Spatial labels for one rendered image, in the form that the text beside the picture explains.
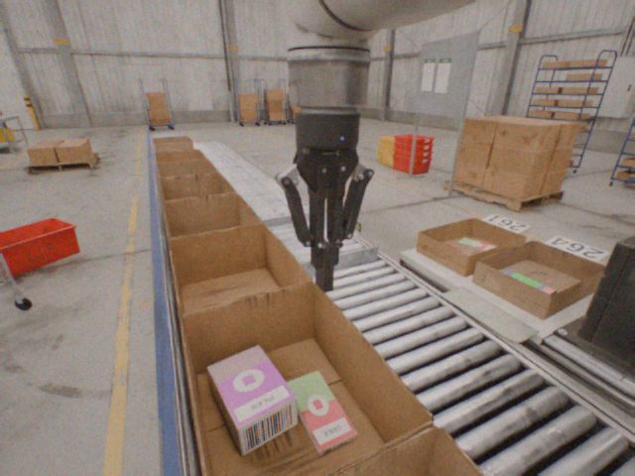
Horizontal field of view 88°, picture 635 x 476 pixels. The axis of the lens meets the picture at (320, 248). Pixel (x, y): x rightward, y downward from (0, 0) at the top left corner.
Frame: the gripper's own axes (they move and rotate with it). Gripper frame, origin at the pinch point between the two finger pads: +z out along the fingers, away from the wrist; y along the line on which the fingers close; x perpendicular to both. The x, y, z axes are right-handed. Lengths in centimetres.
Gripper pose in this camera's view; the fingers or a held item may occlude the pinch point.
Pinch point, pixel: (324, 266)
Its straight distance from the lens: 46.9
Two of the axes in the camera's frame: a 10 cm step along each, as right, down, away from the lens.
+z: -0.1, 9.1, 4.2
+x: 4.2, 3.9, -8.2
